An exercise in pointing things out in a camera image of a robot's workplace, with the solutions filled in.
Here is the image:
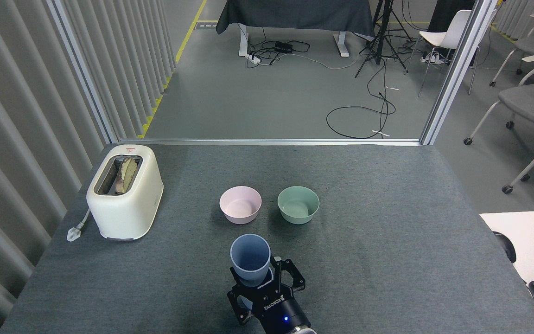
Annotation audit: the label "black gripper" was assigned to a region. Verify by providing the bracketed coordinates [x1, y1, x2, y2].
[227, 256, 313, 334]

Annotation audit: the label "light blue cup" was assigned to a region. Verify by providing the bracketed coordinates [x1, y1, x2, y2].
[229, 233, 272, 288]

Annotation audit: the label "pink bowl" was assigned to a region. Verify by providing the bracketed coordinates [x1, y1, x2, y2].
[219, 186, 262, 225]

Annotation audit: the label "green bowl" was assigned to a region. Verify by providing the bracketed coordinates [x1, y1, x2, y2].
[277, 186, 320, 225]

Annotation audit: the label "cream white toaster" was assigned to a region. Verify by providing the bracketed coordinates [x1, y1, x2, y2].
[86, 144, 164, 241]

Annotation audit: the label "toasted bread slice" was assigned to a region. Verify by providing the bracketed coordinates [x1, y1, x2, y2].
[114, 157, 139, 195]

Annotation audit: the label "white table leg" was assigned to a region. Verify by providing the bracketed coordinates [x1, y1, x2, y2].
[238, 23, 249, 57]
[333, 32, 350, 58]

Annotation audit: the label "black round object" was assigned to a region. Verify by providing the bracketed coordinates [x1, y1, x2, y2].
[493, 231, 517, 263]

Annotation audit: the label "white desk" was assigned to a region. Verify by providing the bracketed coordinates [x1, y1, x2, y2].
[479, 210, 534, 286]

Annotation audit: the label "black tripod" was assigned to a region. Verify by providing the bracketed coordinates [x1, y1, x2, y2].
[354, 0, 413, 78]

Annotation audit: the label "dark grey table cloth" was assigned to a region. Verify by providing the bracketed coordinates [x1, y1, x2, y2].
[216, 0, 375, 39]

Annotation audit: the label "white plastic chair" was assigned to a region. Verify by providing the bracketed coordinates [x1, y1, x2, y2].
[404, 9, 481, 98]

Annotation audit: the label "black cloth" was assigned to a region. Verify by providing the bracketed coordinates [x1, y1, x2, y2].
[427, 0, 476, 34]

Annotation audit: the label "silver frame rail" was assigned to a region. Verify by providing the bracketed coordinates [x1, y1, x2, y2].
[118, 138, 423, 147]

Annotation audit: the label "black floor cable loop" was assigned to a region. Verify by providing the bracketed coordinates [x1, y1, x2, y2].
[326, 60, 396, 140]

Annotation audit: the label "white toaster cable with plug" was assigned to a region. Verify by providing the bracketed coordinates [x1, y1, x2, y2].
[66, 208, 92, 243]

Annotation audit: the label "white floor cable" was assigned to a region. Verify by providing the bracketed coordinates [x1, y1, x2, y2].
[272, 52, 359, 71]

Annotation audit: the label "tangled black cables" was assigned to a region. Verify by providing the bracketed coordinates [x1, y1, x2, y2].
[247, 27, 312, 68]

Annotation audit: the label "silver frame post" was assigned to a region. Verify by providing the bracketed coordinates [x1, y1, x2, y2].
[419, 0, 499, 146]
[46, 0, 120, 144]

